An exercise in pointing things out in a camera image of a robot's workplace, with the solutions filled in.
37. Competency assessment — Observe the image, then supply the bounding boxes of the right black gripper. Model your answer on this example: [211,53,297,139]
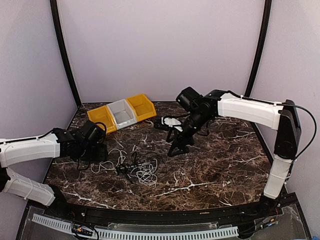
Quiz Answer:
[166,110,211,157]

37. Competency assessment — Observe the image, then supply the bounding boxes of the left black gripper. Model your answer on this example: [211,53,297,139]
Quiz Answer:
[78,143,108,162]

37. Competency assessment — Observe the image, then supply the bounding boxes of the thin black cable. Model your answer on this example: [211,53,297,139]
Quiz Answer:
[114,151,168,185]

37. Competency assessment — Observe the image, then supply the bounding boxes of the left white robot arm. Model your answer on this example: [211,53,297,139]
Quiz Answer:
[0,120,108,218]

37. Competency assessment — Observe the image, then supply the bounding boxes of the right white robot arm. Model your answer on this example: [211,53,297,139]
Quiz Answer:
[162,87,301,217]

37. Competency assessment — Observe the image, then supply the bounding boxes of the left yellow plastic bin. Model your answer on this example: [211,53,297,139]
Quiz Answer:
[87,105,117,134]

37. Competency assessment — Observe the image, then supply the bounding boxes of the yellow plastic bin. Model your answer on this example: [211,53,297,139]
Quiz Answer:
[125,94,157,122]
[87,105,117,134]

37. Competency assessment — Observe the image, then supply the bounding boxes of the grey plastic bin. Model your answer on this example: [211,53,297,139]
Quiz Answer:
[106,99,138,130]

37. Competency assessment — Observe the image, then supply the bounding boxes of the right yellow plastic bin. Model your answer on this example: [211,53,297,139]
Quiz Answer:
[125,94,157,122]

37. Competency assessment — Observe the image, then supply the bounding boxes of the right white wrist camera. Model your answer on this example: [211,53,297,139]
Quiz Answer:
[153,116,183,132]

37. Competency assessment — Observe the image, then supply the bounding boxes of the white slotted cable duct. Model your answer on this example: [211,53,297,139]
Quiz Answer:
[31,213,239,240]

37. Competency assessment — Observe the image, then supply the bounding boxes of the black front rail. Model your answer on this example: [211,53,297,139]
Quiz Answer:
[42,192,298,228]

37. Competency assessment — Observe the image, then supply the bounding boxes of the left black frame post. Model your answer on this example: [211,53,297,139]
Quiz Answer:
[49,0,82,108]

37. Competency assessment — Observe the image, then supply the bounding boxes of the black frame post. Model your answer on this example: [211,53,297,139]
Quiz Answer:
[49,0,82,108]
[244,0,272,97]

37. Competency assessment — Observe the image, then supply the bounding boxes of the right black frame post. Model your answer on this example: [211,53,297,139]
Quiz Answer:
[244,0,272,97]

